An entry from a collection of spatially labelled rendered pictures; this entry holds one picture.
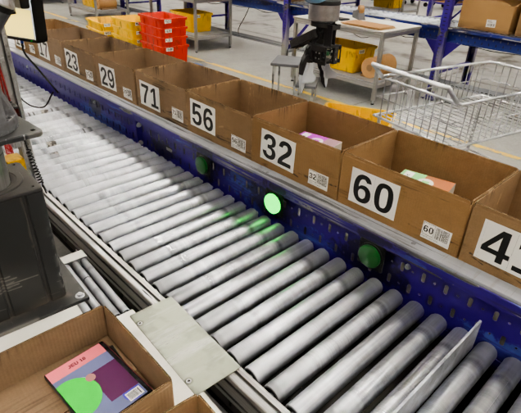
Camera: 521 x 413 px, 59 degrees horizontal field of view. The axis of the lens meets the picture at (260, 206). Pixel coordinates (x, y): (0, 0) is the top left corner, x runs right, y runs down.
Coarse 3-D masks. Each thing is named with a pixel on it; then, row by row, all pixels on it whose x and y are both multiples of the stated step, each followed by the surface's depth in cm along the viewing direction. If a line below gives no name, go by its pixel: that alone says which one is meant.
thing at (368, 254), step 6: (366, 246) 130; (372, 246) 130; (360, 252) 132; (366, 252) 131; (372, 252) 129; (360, 258) 133; (366, 258) 131; (372, 258) 130; (378, 258) 129; (366, 264) 132; (372, 264) 131; (378, 264) 130
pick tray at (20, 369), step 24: (96, 312) 105; (48, 336) 98; (72, 336) 103; (96, 336) 107; (120, 336) 103; (0, 360) 93; (24, 360) 96; (48, 360) 101; (144, 360) 96; (0, 384) 95; (24, 384) 97; (48, 384) 97; (168, 384) 88; (0, 408) 92; (24, 408) 92; (48, 408) 92; (144, 408) 85; (168, 408) 90
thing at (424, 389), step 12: (480, 324) 111; (468, 336) 106; (456, 348) 103; (468, 348) 112; (444, 360) 100; (456, 360) 108; (432, 372) 97; (444, 372) 103; (420, 384) 94; (432, 384) 100; (408, 396) 91; (420, 396) 96; (396, 408) 89; (408, 408) 93
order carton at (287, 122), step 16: (272, 112) 166; (288, 112) 172; (304, 112) 178; (320, 112) 174; (336, 112) 169; (256, 128) 160; (272, 128) 154; (288, 128) 175; (304, 128) 182; (320, 128) 177; (336, 128) 171; (352, 128) 166; (368, 128) 161; (384, 128) 156; (256, 144) 163; (304, 144) 146; (320, 144) 141; (352, 144) 168; (256, 160) 166; (304, 160) 148; (320, 160) 143; (336, 160) 138; (288, 176) 156; (304, 176) 150; (336, 176) 140; (320, 192) 147; (336, 192) 143
